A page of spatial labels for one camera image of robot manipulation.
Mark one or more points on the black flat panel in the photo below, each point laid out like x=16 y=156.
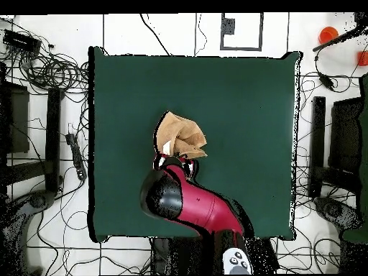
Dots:
x=17 y=120
x=345 y=135

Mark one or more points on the black power strip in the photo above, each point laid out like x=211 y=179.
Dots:
x=77 y=156

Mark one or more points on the orange block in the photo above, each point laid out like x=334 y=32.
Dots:
x=362 y=59

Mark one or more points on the grey chair base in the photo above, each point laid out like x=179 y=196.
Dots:
x=333 y=211
x=37 y=201

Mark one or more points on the dark green cloth piece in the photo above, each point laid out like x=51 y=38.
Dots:
x=363 y=143

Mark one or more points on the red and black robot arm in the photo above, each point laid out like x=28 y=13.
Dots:
x=201 y=204

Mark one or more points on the black rod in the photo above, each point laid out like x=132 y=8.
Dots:
x=333 y=41

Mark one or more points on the tan terry towel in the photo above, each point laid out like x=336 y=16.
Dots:
x=175 y=129

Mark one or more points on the grey square frame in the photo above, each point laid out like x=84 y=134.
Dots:
x=241 y=48

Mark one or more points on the dark grey square block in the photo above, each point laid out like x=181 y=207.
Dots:
x=228 y=26

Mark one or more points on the dark green table cloth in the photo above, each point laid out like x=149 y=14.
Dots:
x=129 y=100

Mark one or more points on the black electronics box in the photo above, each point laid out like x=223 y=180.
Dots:
x=21 y=41

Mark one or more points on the black upright bar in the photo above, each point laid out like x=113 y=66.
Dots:
x=317 y=143
x=53 y=138

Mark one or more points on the orange cup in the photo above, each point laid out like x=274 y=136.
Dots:
x=327 y=35

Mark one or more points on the black power adapter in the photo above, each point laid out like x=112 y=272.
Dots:
x=327 y=82

